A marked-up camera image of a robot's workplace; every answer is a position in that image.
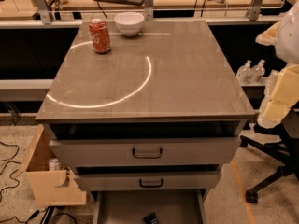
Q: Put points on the wooden side box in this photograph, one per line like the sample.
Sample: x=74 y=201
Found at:
x=50 y=188

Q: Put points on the red soda can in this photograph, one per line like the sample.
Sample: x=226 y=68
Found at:
x=100 y=36

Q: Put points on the clear plastic bottle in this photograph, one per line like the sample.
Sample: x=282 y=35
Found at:
x=257 y=72
x=243 y=72

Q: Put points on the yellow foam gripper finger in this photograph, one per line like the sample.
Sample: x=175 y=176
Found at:
x=268 y=37
x=284 y=95

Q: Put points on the grey top drawer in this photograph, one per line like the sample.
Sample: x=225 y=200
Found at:
x=145 y=152

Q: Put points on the left clear plastic bottle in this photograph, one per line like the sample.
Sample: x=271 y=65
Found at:
x=243 y=72

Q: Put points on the grey middle drawer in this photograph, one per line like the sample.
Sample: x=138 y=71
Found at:
x=148 y=181

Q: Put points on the right clear plastic bottle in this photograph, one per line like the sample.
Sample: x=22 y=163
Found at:
x=257 y=72

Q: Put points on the blue rxbar snack bar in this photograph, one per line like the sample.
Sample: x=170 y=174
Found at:
x=151 y=219

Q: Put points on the grey drawer cabinet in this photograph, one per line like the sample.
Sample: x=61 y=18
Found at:
x=171 y=81

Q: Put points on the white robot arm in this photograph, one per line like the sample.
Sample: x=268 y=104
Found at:
x=287 y=49

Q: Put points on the white ceramic bowl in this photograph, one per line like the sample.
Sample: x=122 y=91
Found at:
x=129 y=23

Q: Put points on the grey drawer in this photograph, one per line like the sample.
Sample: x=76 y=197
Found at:
x=133 y=207
x=148 y=181
x=145 y=152

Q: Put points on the black office chair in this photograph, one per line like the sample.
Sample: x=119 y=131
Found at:
x=286 y=150

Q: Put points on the small silver can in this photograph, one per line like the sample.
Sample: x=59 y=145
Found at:
x=54 y=164

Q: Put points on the grey bottom drawer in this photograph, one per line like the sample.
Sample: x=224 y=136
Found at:
x=133 y=207

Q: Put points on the grey metal railing frame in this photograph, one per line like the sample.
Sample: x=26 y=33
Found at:
x=149 y=3

